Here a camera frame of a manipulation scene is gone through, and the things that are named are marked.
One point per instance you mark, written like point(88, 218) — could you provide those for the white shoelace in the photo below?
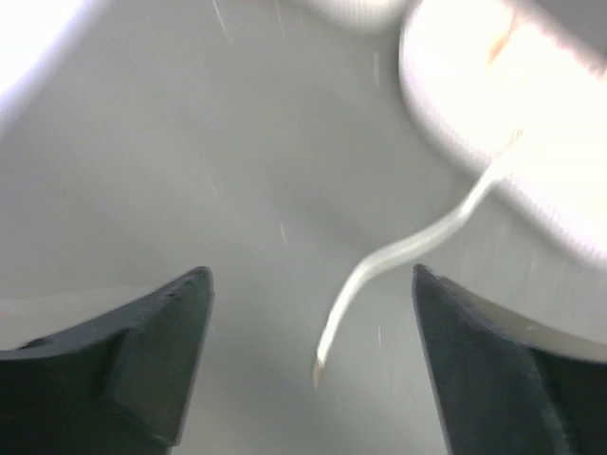
point(411, 248)

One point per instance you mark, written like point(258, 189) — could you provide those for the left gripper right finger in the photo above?
point(504, 383)

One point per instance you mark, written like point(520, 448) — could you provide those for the beige lace sneaker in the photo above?
point(367, 20)
point(492, 78)

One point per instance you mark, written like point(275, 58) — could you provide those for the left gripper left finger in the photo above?
point(119, 383)

